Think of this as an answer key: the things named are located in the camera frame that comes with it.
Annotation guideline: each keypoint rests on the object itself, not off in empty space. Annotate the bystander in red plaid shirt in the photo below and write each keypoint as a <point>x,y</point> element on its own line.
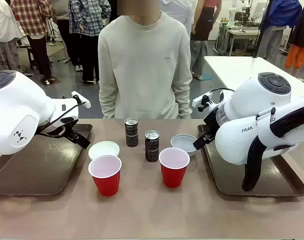
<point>34,27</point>

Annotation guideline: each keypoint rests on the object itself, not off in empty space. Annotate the person's right forearm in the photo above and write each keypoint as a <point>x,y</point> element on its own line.
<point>107,102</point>

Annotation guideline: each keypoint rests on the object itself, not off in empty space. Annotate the dark brown plastic tray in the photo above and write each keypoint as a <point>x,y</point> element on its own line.
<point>272,177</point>
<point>39,165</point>

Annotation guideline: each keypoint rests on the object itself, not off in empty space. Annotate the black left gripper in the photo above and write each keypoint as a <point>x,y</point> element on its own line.
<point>68,122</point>

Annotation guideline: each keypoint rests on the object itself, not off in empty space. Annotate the person's left forearm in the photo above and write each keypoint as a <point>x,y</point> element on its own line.
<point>183,100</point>

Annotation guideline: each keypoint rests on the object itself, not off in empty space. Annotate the red plastic cup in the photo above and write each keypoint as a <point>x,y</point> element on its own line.
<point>105,181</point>
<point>173,175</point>

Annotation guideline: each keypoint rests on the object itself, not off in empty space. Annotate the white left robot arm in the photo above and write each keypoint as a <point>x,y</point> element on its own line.
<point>14,110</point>

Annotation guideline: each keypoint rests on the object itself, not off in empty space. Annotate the person in beige sweater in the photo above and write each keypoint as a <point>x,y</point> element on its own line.
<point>144,70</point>

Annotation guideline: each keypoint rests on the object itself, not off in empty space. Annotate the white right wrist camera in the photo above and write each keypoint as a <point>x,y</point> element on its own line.
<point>198,100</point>

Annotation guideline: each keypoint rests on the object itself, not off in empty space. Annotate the bystander in orange trousers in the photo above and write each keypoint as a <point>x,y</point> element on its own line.
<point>300,40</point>

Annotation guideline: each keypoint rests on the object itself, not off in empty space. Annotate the white plastic bowl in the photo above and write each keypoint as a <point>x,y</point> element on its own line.
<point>183,143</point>
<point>103,148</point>

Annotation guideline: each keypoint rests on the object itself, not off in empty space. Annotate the bystander in blue plaid shirt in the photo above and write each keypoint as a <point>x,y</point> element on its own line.
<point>88,27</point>

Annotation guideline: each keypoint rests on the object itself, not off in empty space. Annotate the bystander in black apron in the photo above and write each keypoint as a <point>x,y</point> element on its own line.
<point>203,25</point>

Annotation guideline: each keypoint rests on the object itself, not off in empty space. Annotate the grey background workbench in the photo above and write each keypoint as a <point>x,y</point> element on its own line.
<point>238,33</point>

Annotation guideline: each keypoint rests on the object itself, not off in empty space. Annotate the black pepsi can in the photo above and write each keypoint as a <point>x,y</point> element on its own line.
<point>131,135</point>
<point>152,150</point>

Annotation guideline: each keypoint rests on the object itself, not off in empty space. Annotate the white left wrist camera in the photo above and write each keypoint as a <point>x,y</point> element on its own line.
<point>85,103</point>

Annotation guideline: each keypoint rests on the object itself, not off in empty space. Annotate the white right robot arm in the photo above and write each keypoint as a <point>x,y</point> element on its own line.
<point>244,105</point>

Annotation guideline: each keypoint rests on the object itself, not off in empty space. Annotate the white side table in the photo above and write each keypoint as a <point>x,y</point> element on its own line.
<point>232,70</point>

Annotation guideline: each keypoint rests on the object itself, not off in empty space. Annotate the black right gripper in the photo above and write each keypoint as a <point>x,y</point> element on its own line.
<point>212,123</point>

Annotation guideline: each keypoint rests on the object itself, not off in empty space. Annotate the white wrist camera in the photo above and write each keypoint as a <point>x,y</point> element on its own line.
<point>198,100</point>
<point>85,103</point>

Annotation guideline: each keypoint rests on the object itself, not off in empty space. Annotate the bystander in white shirt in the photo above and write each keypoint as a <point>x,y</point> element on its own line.
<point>3,27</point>

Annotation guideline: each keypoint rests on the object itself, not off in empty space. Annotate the bystander in blue jacket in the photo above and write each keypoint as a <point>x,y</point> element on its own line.
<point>277,27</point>

